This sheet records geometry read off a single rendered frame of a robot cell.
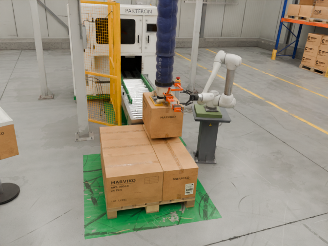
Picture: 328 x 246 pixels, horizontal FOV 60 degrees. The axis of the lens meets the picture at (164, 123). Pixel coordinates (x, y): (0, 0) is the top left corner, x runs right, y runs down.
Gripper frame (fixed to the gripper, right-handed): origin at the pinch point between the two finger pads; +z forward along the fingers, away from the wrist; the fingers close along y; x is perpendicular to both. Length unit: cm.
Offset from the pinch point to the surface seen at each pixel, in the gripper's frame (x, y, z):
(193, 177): -57, 74, -2
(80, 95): 136, 40, 118
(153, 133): 3, 46, 31
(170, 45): 17, -58, 11
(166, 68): 17.6, -30.9, 14.9
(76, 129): 171, 114, 131
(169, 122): 3.0, 31.9, 10.9
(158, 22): 23, -82, 25
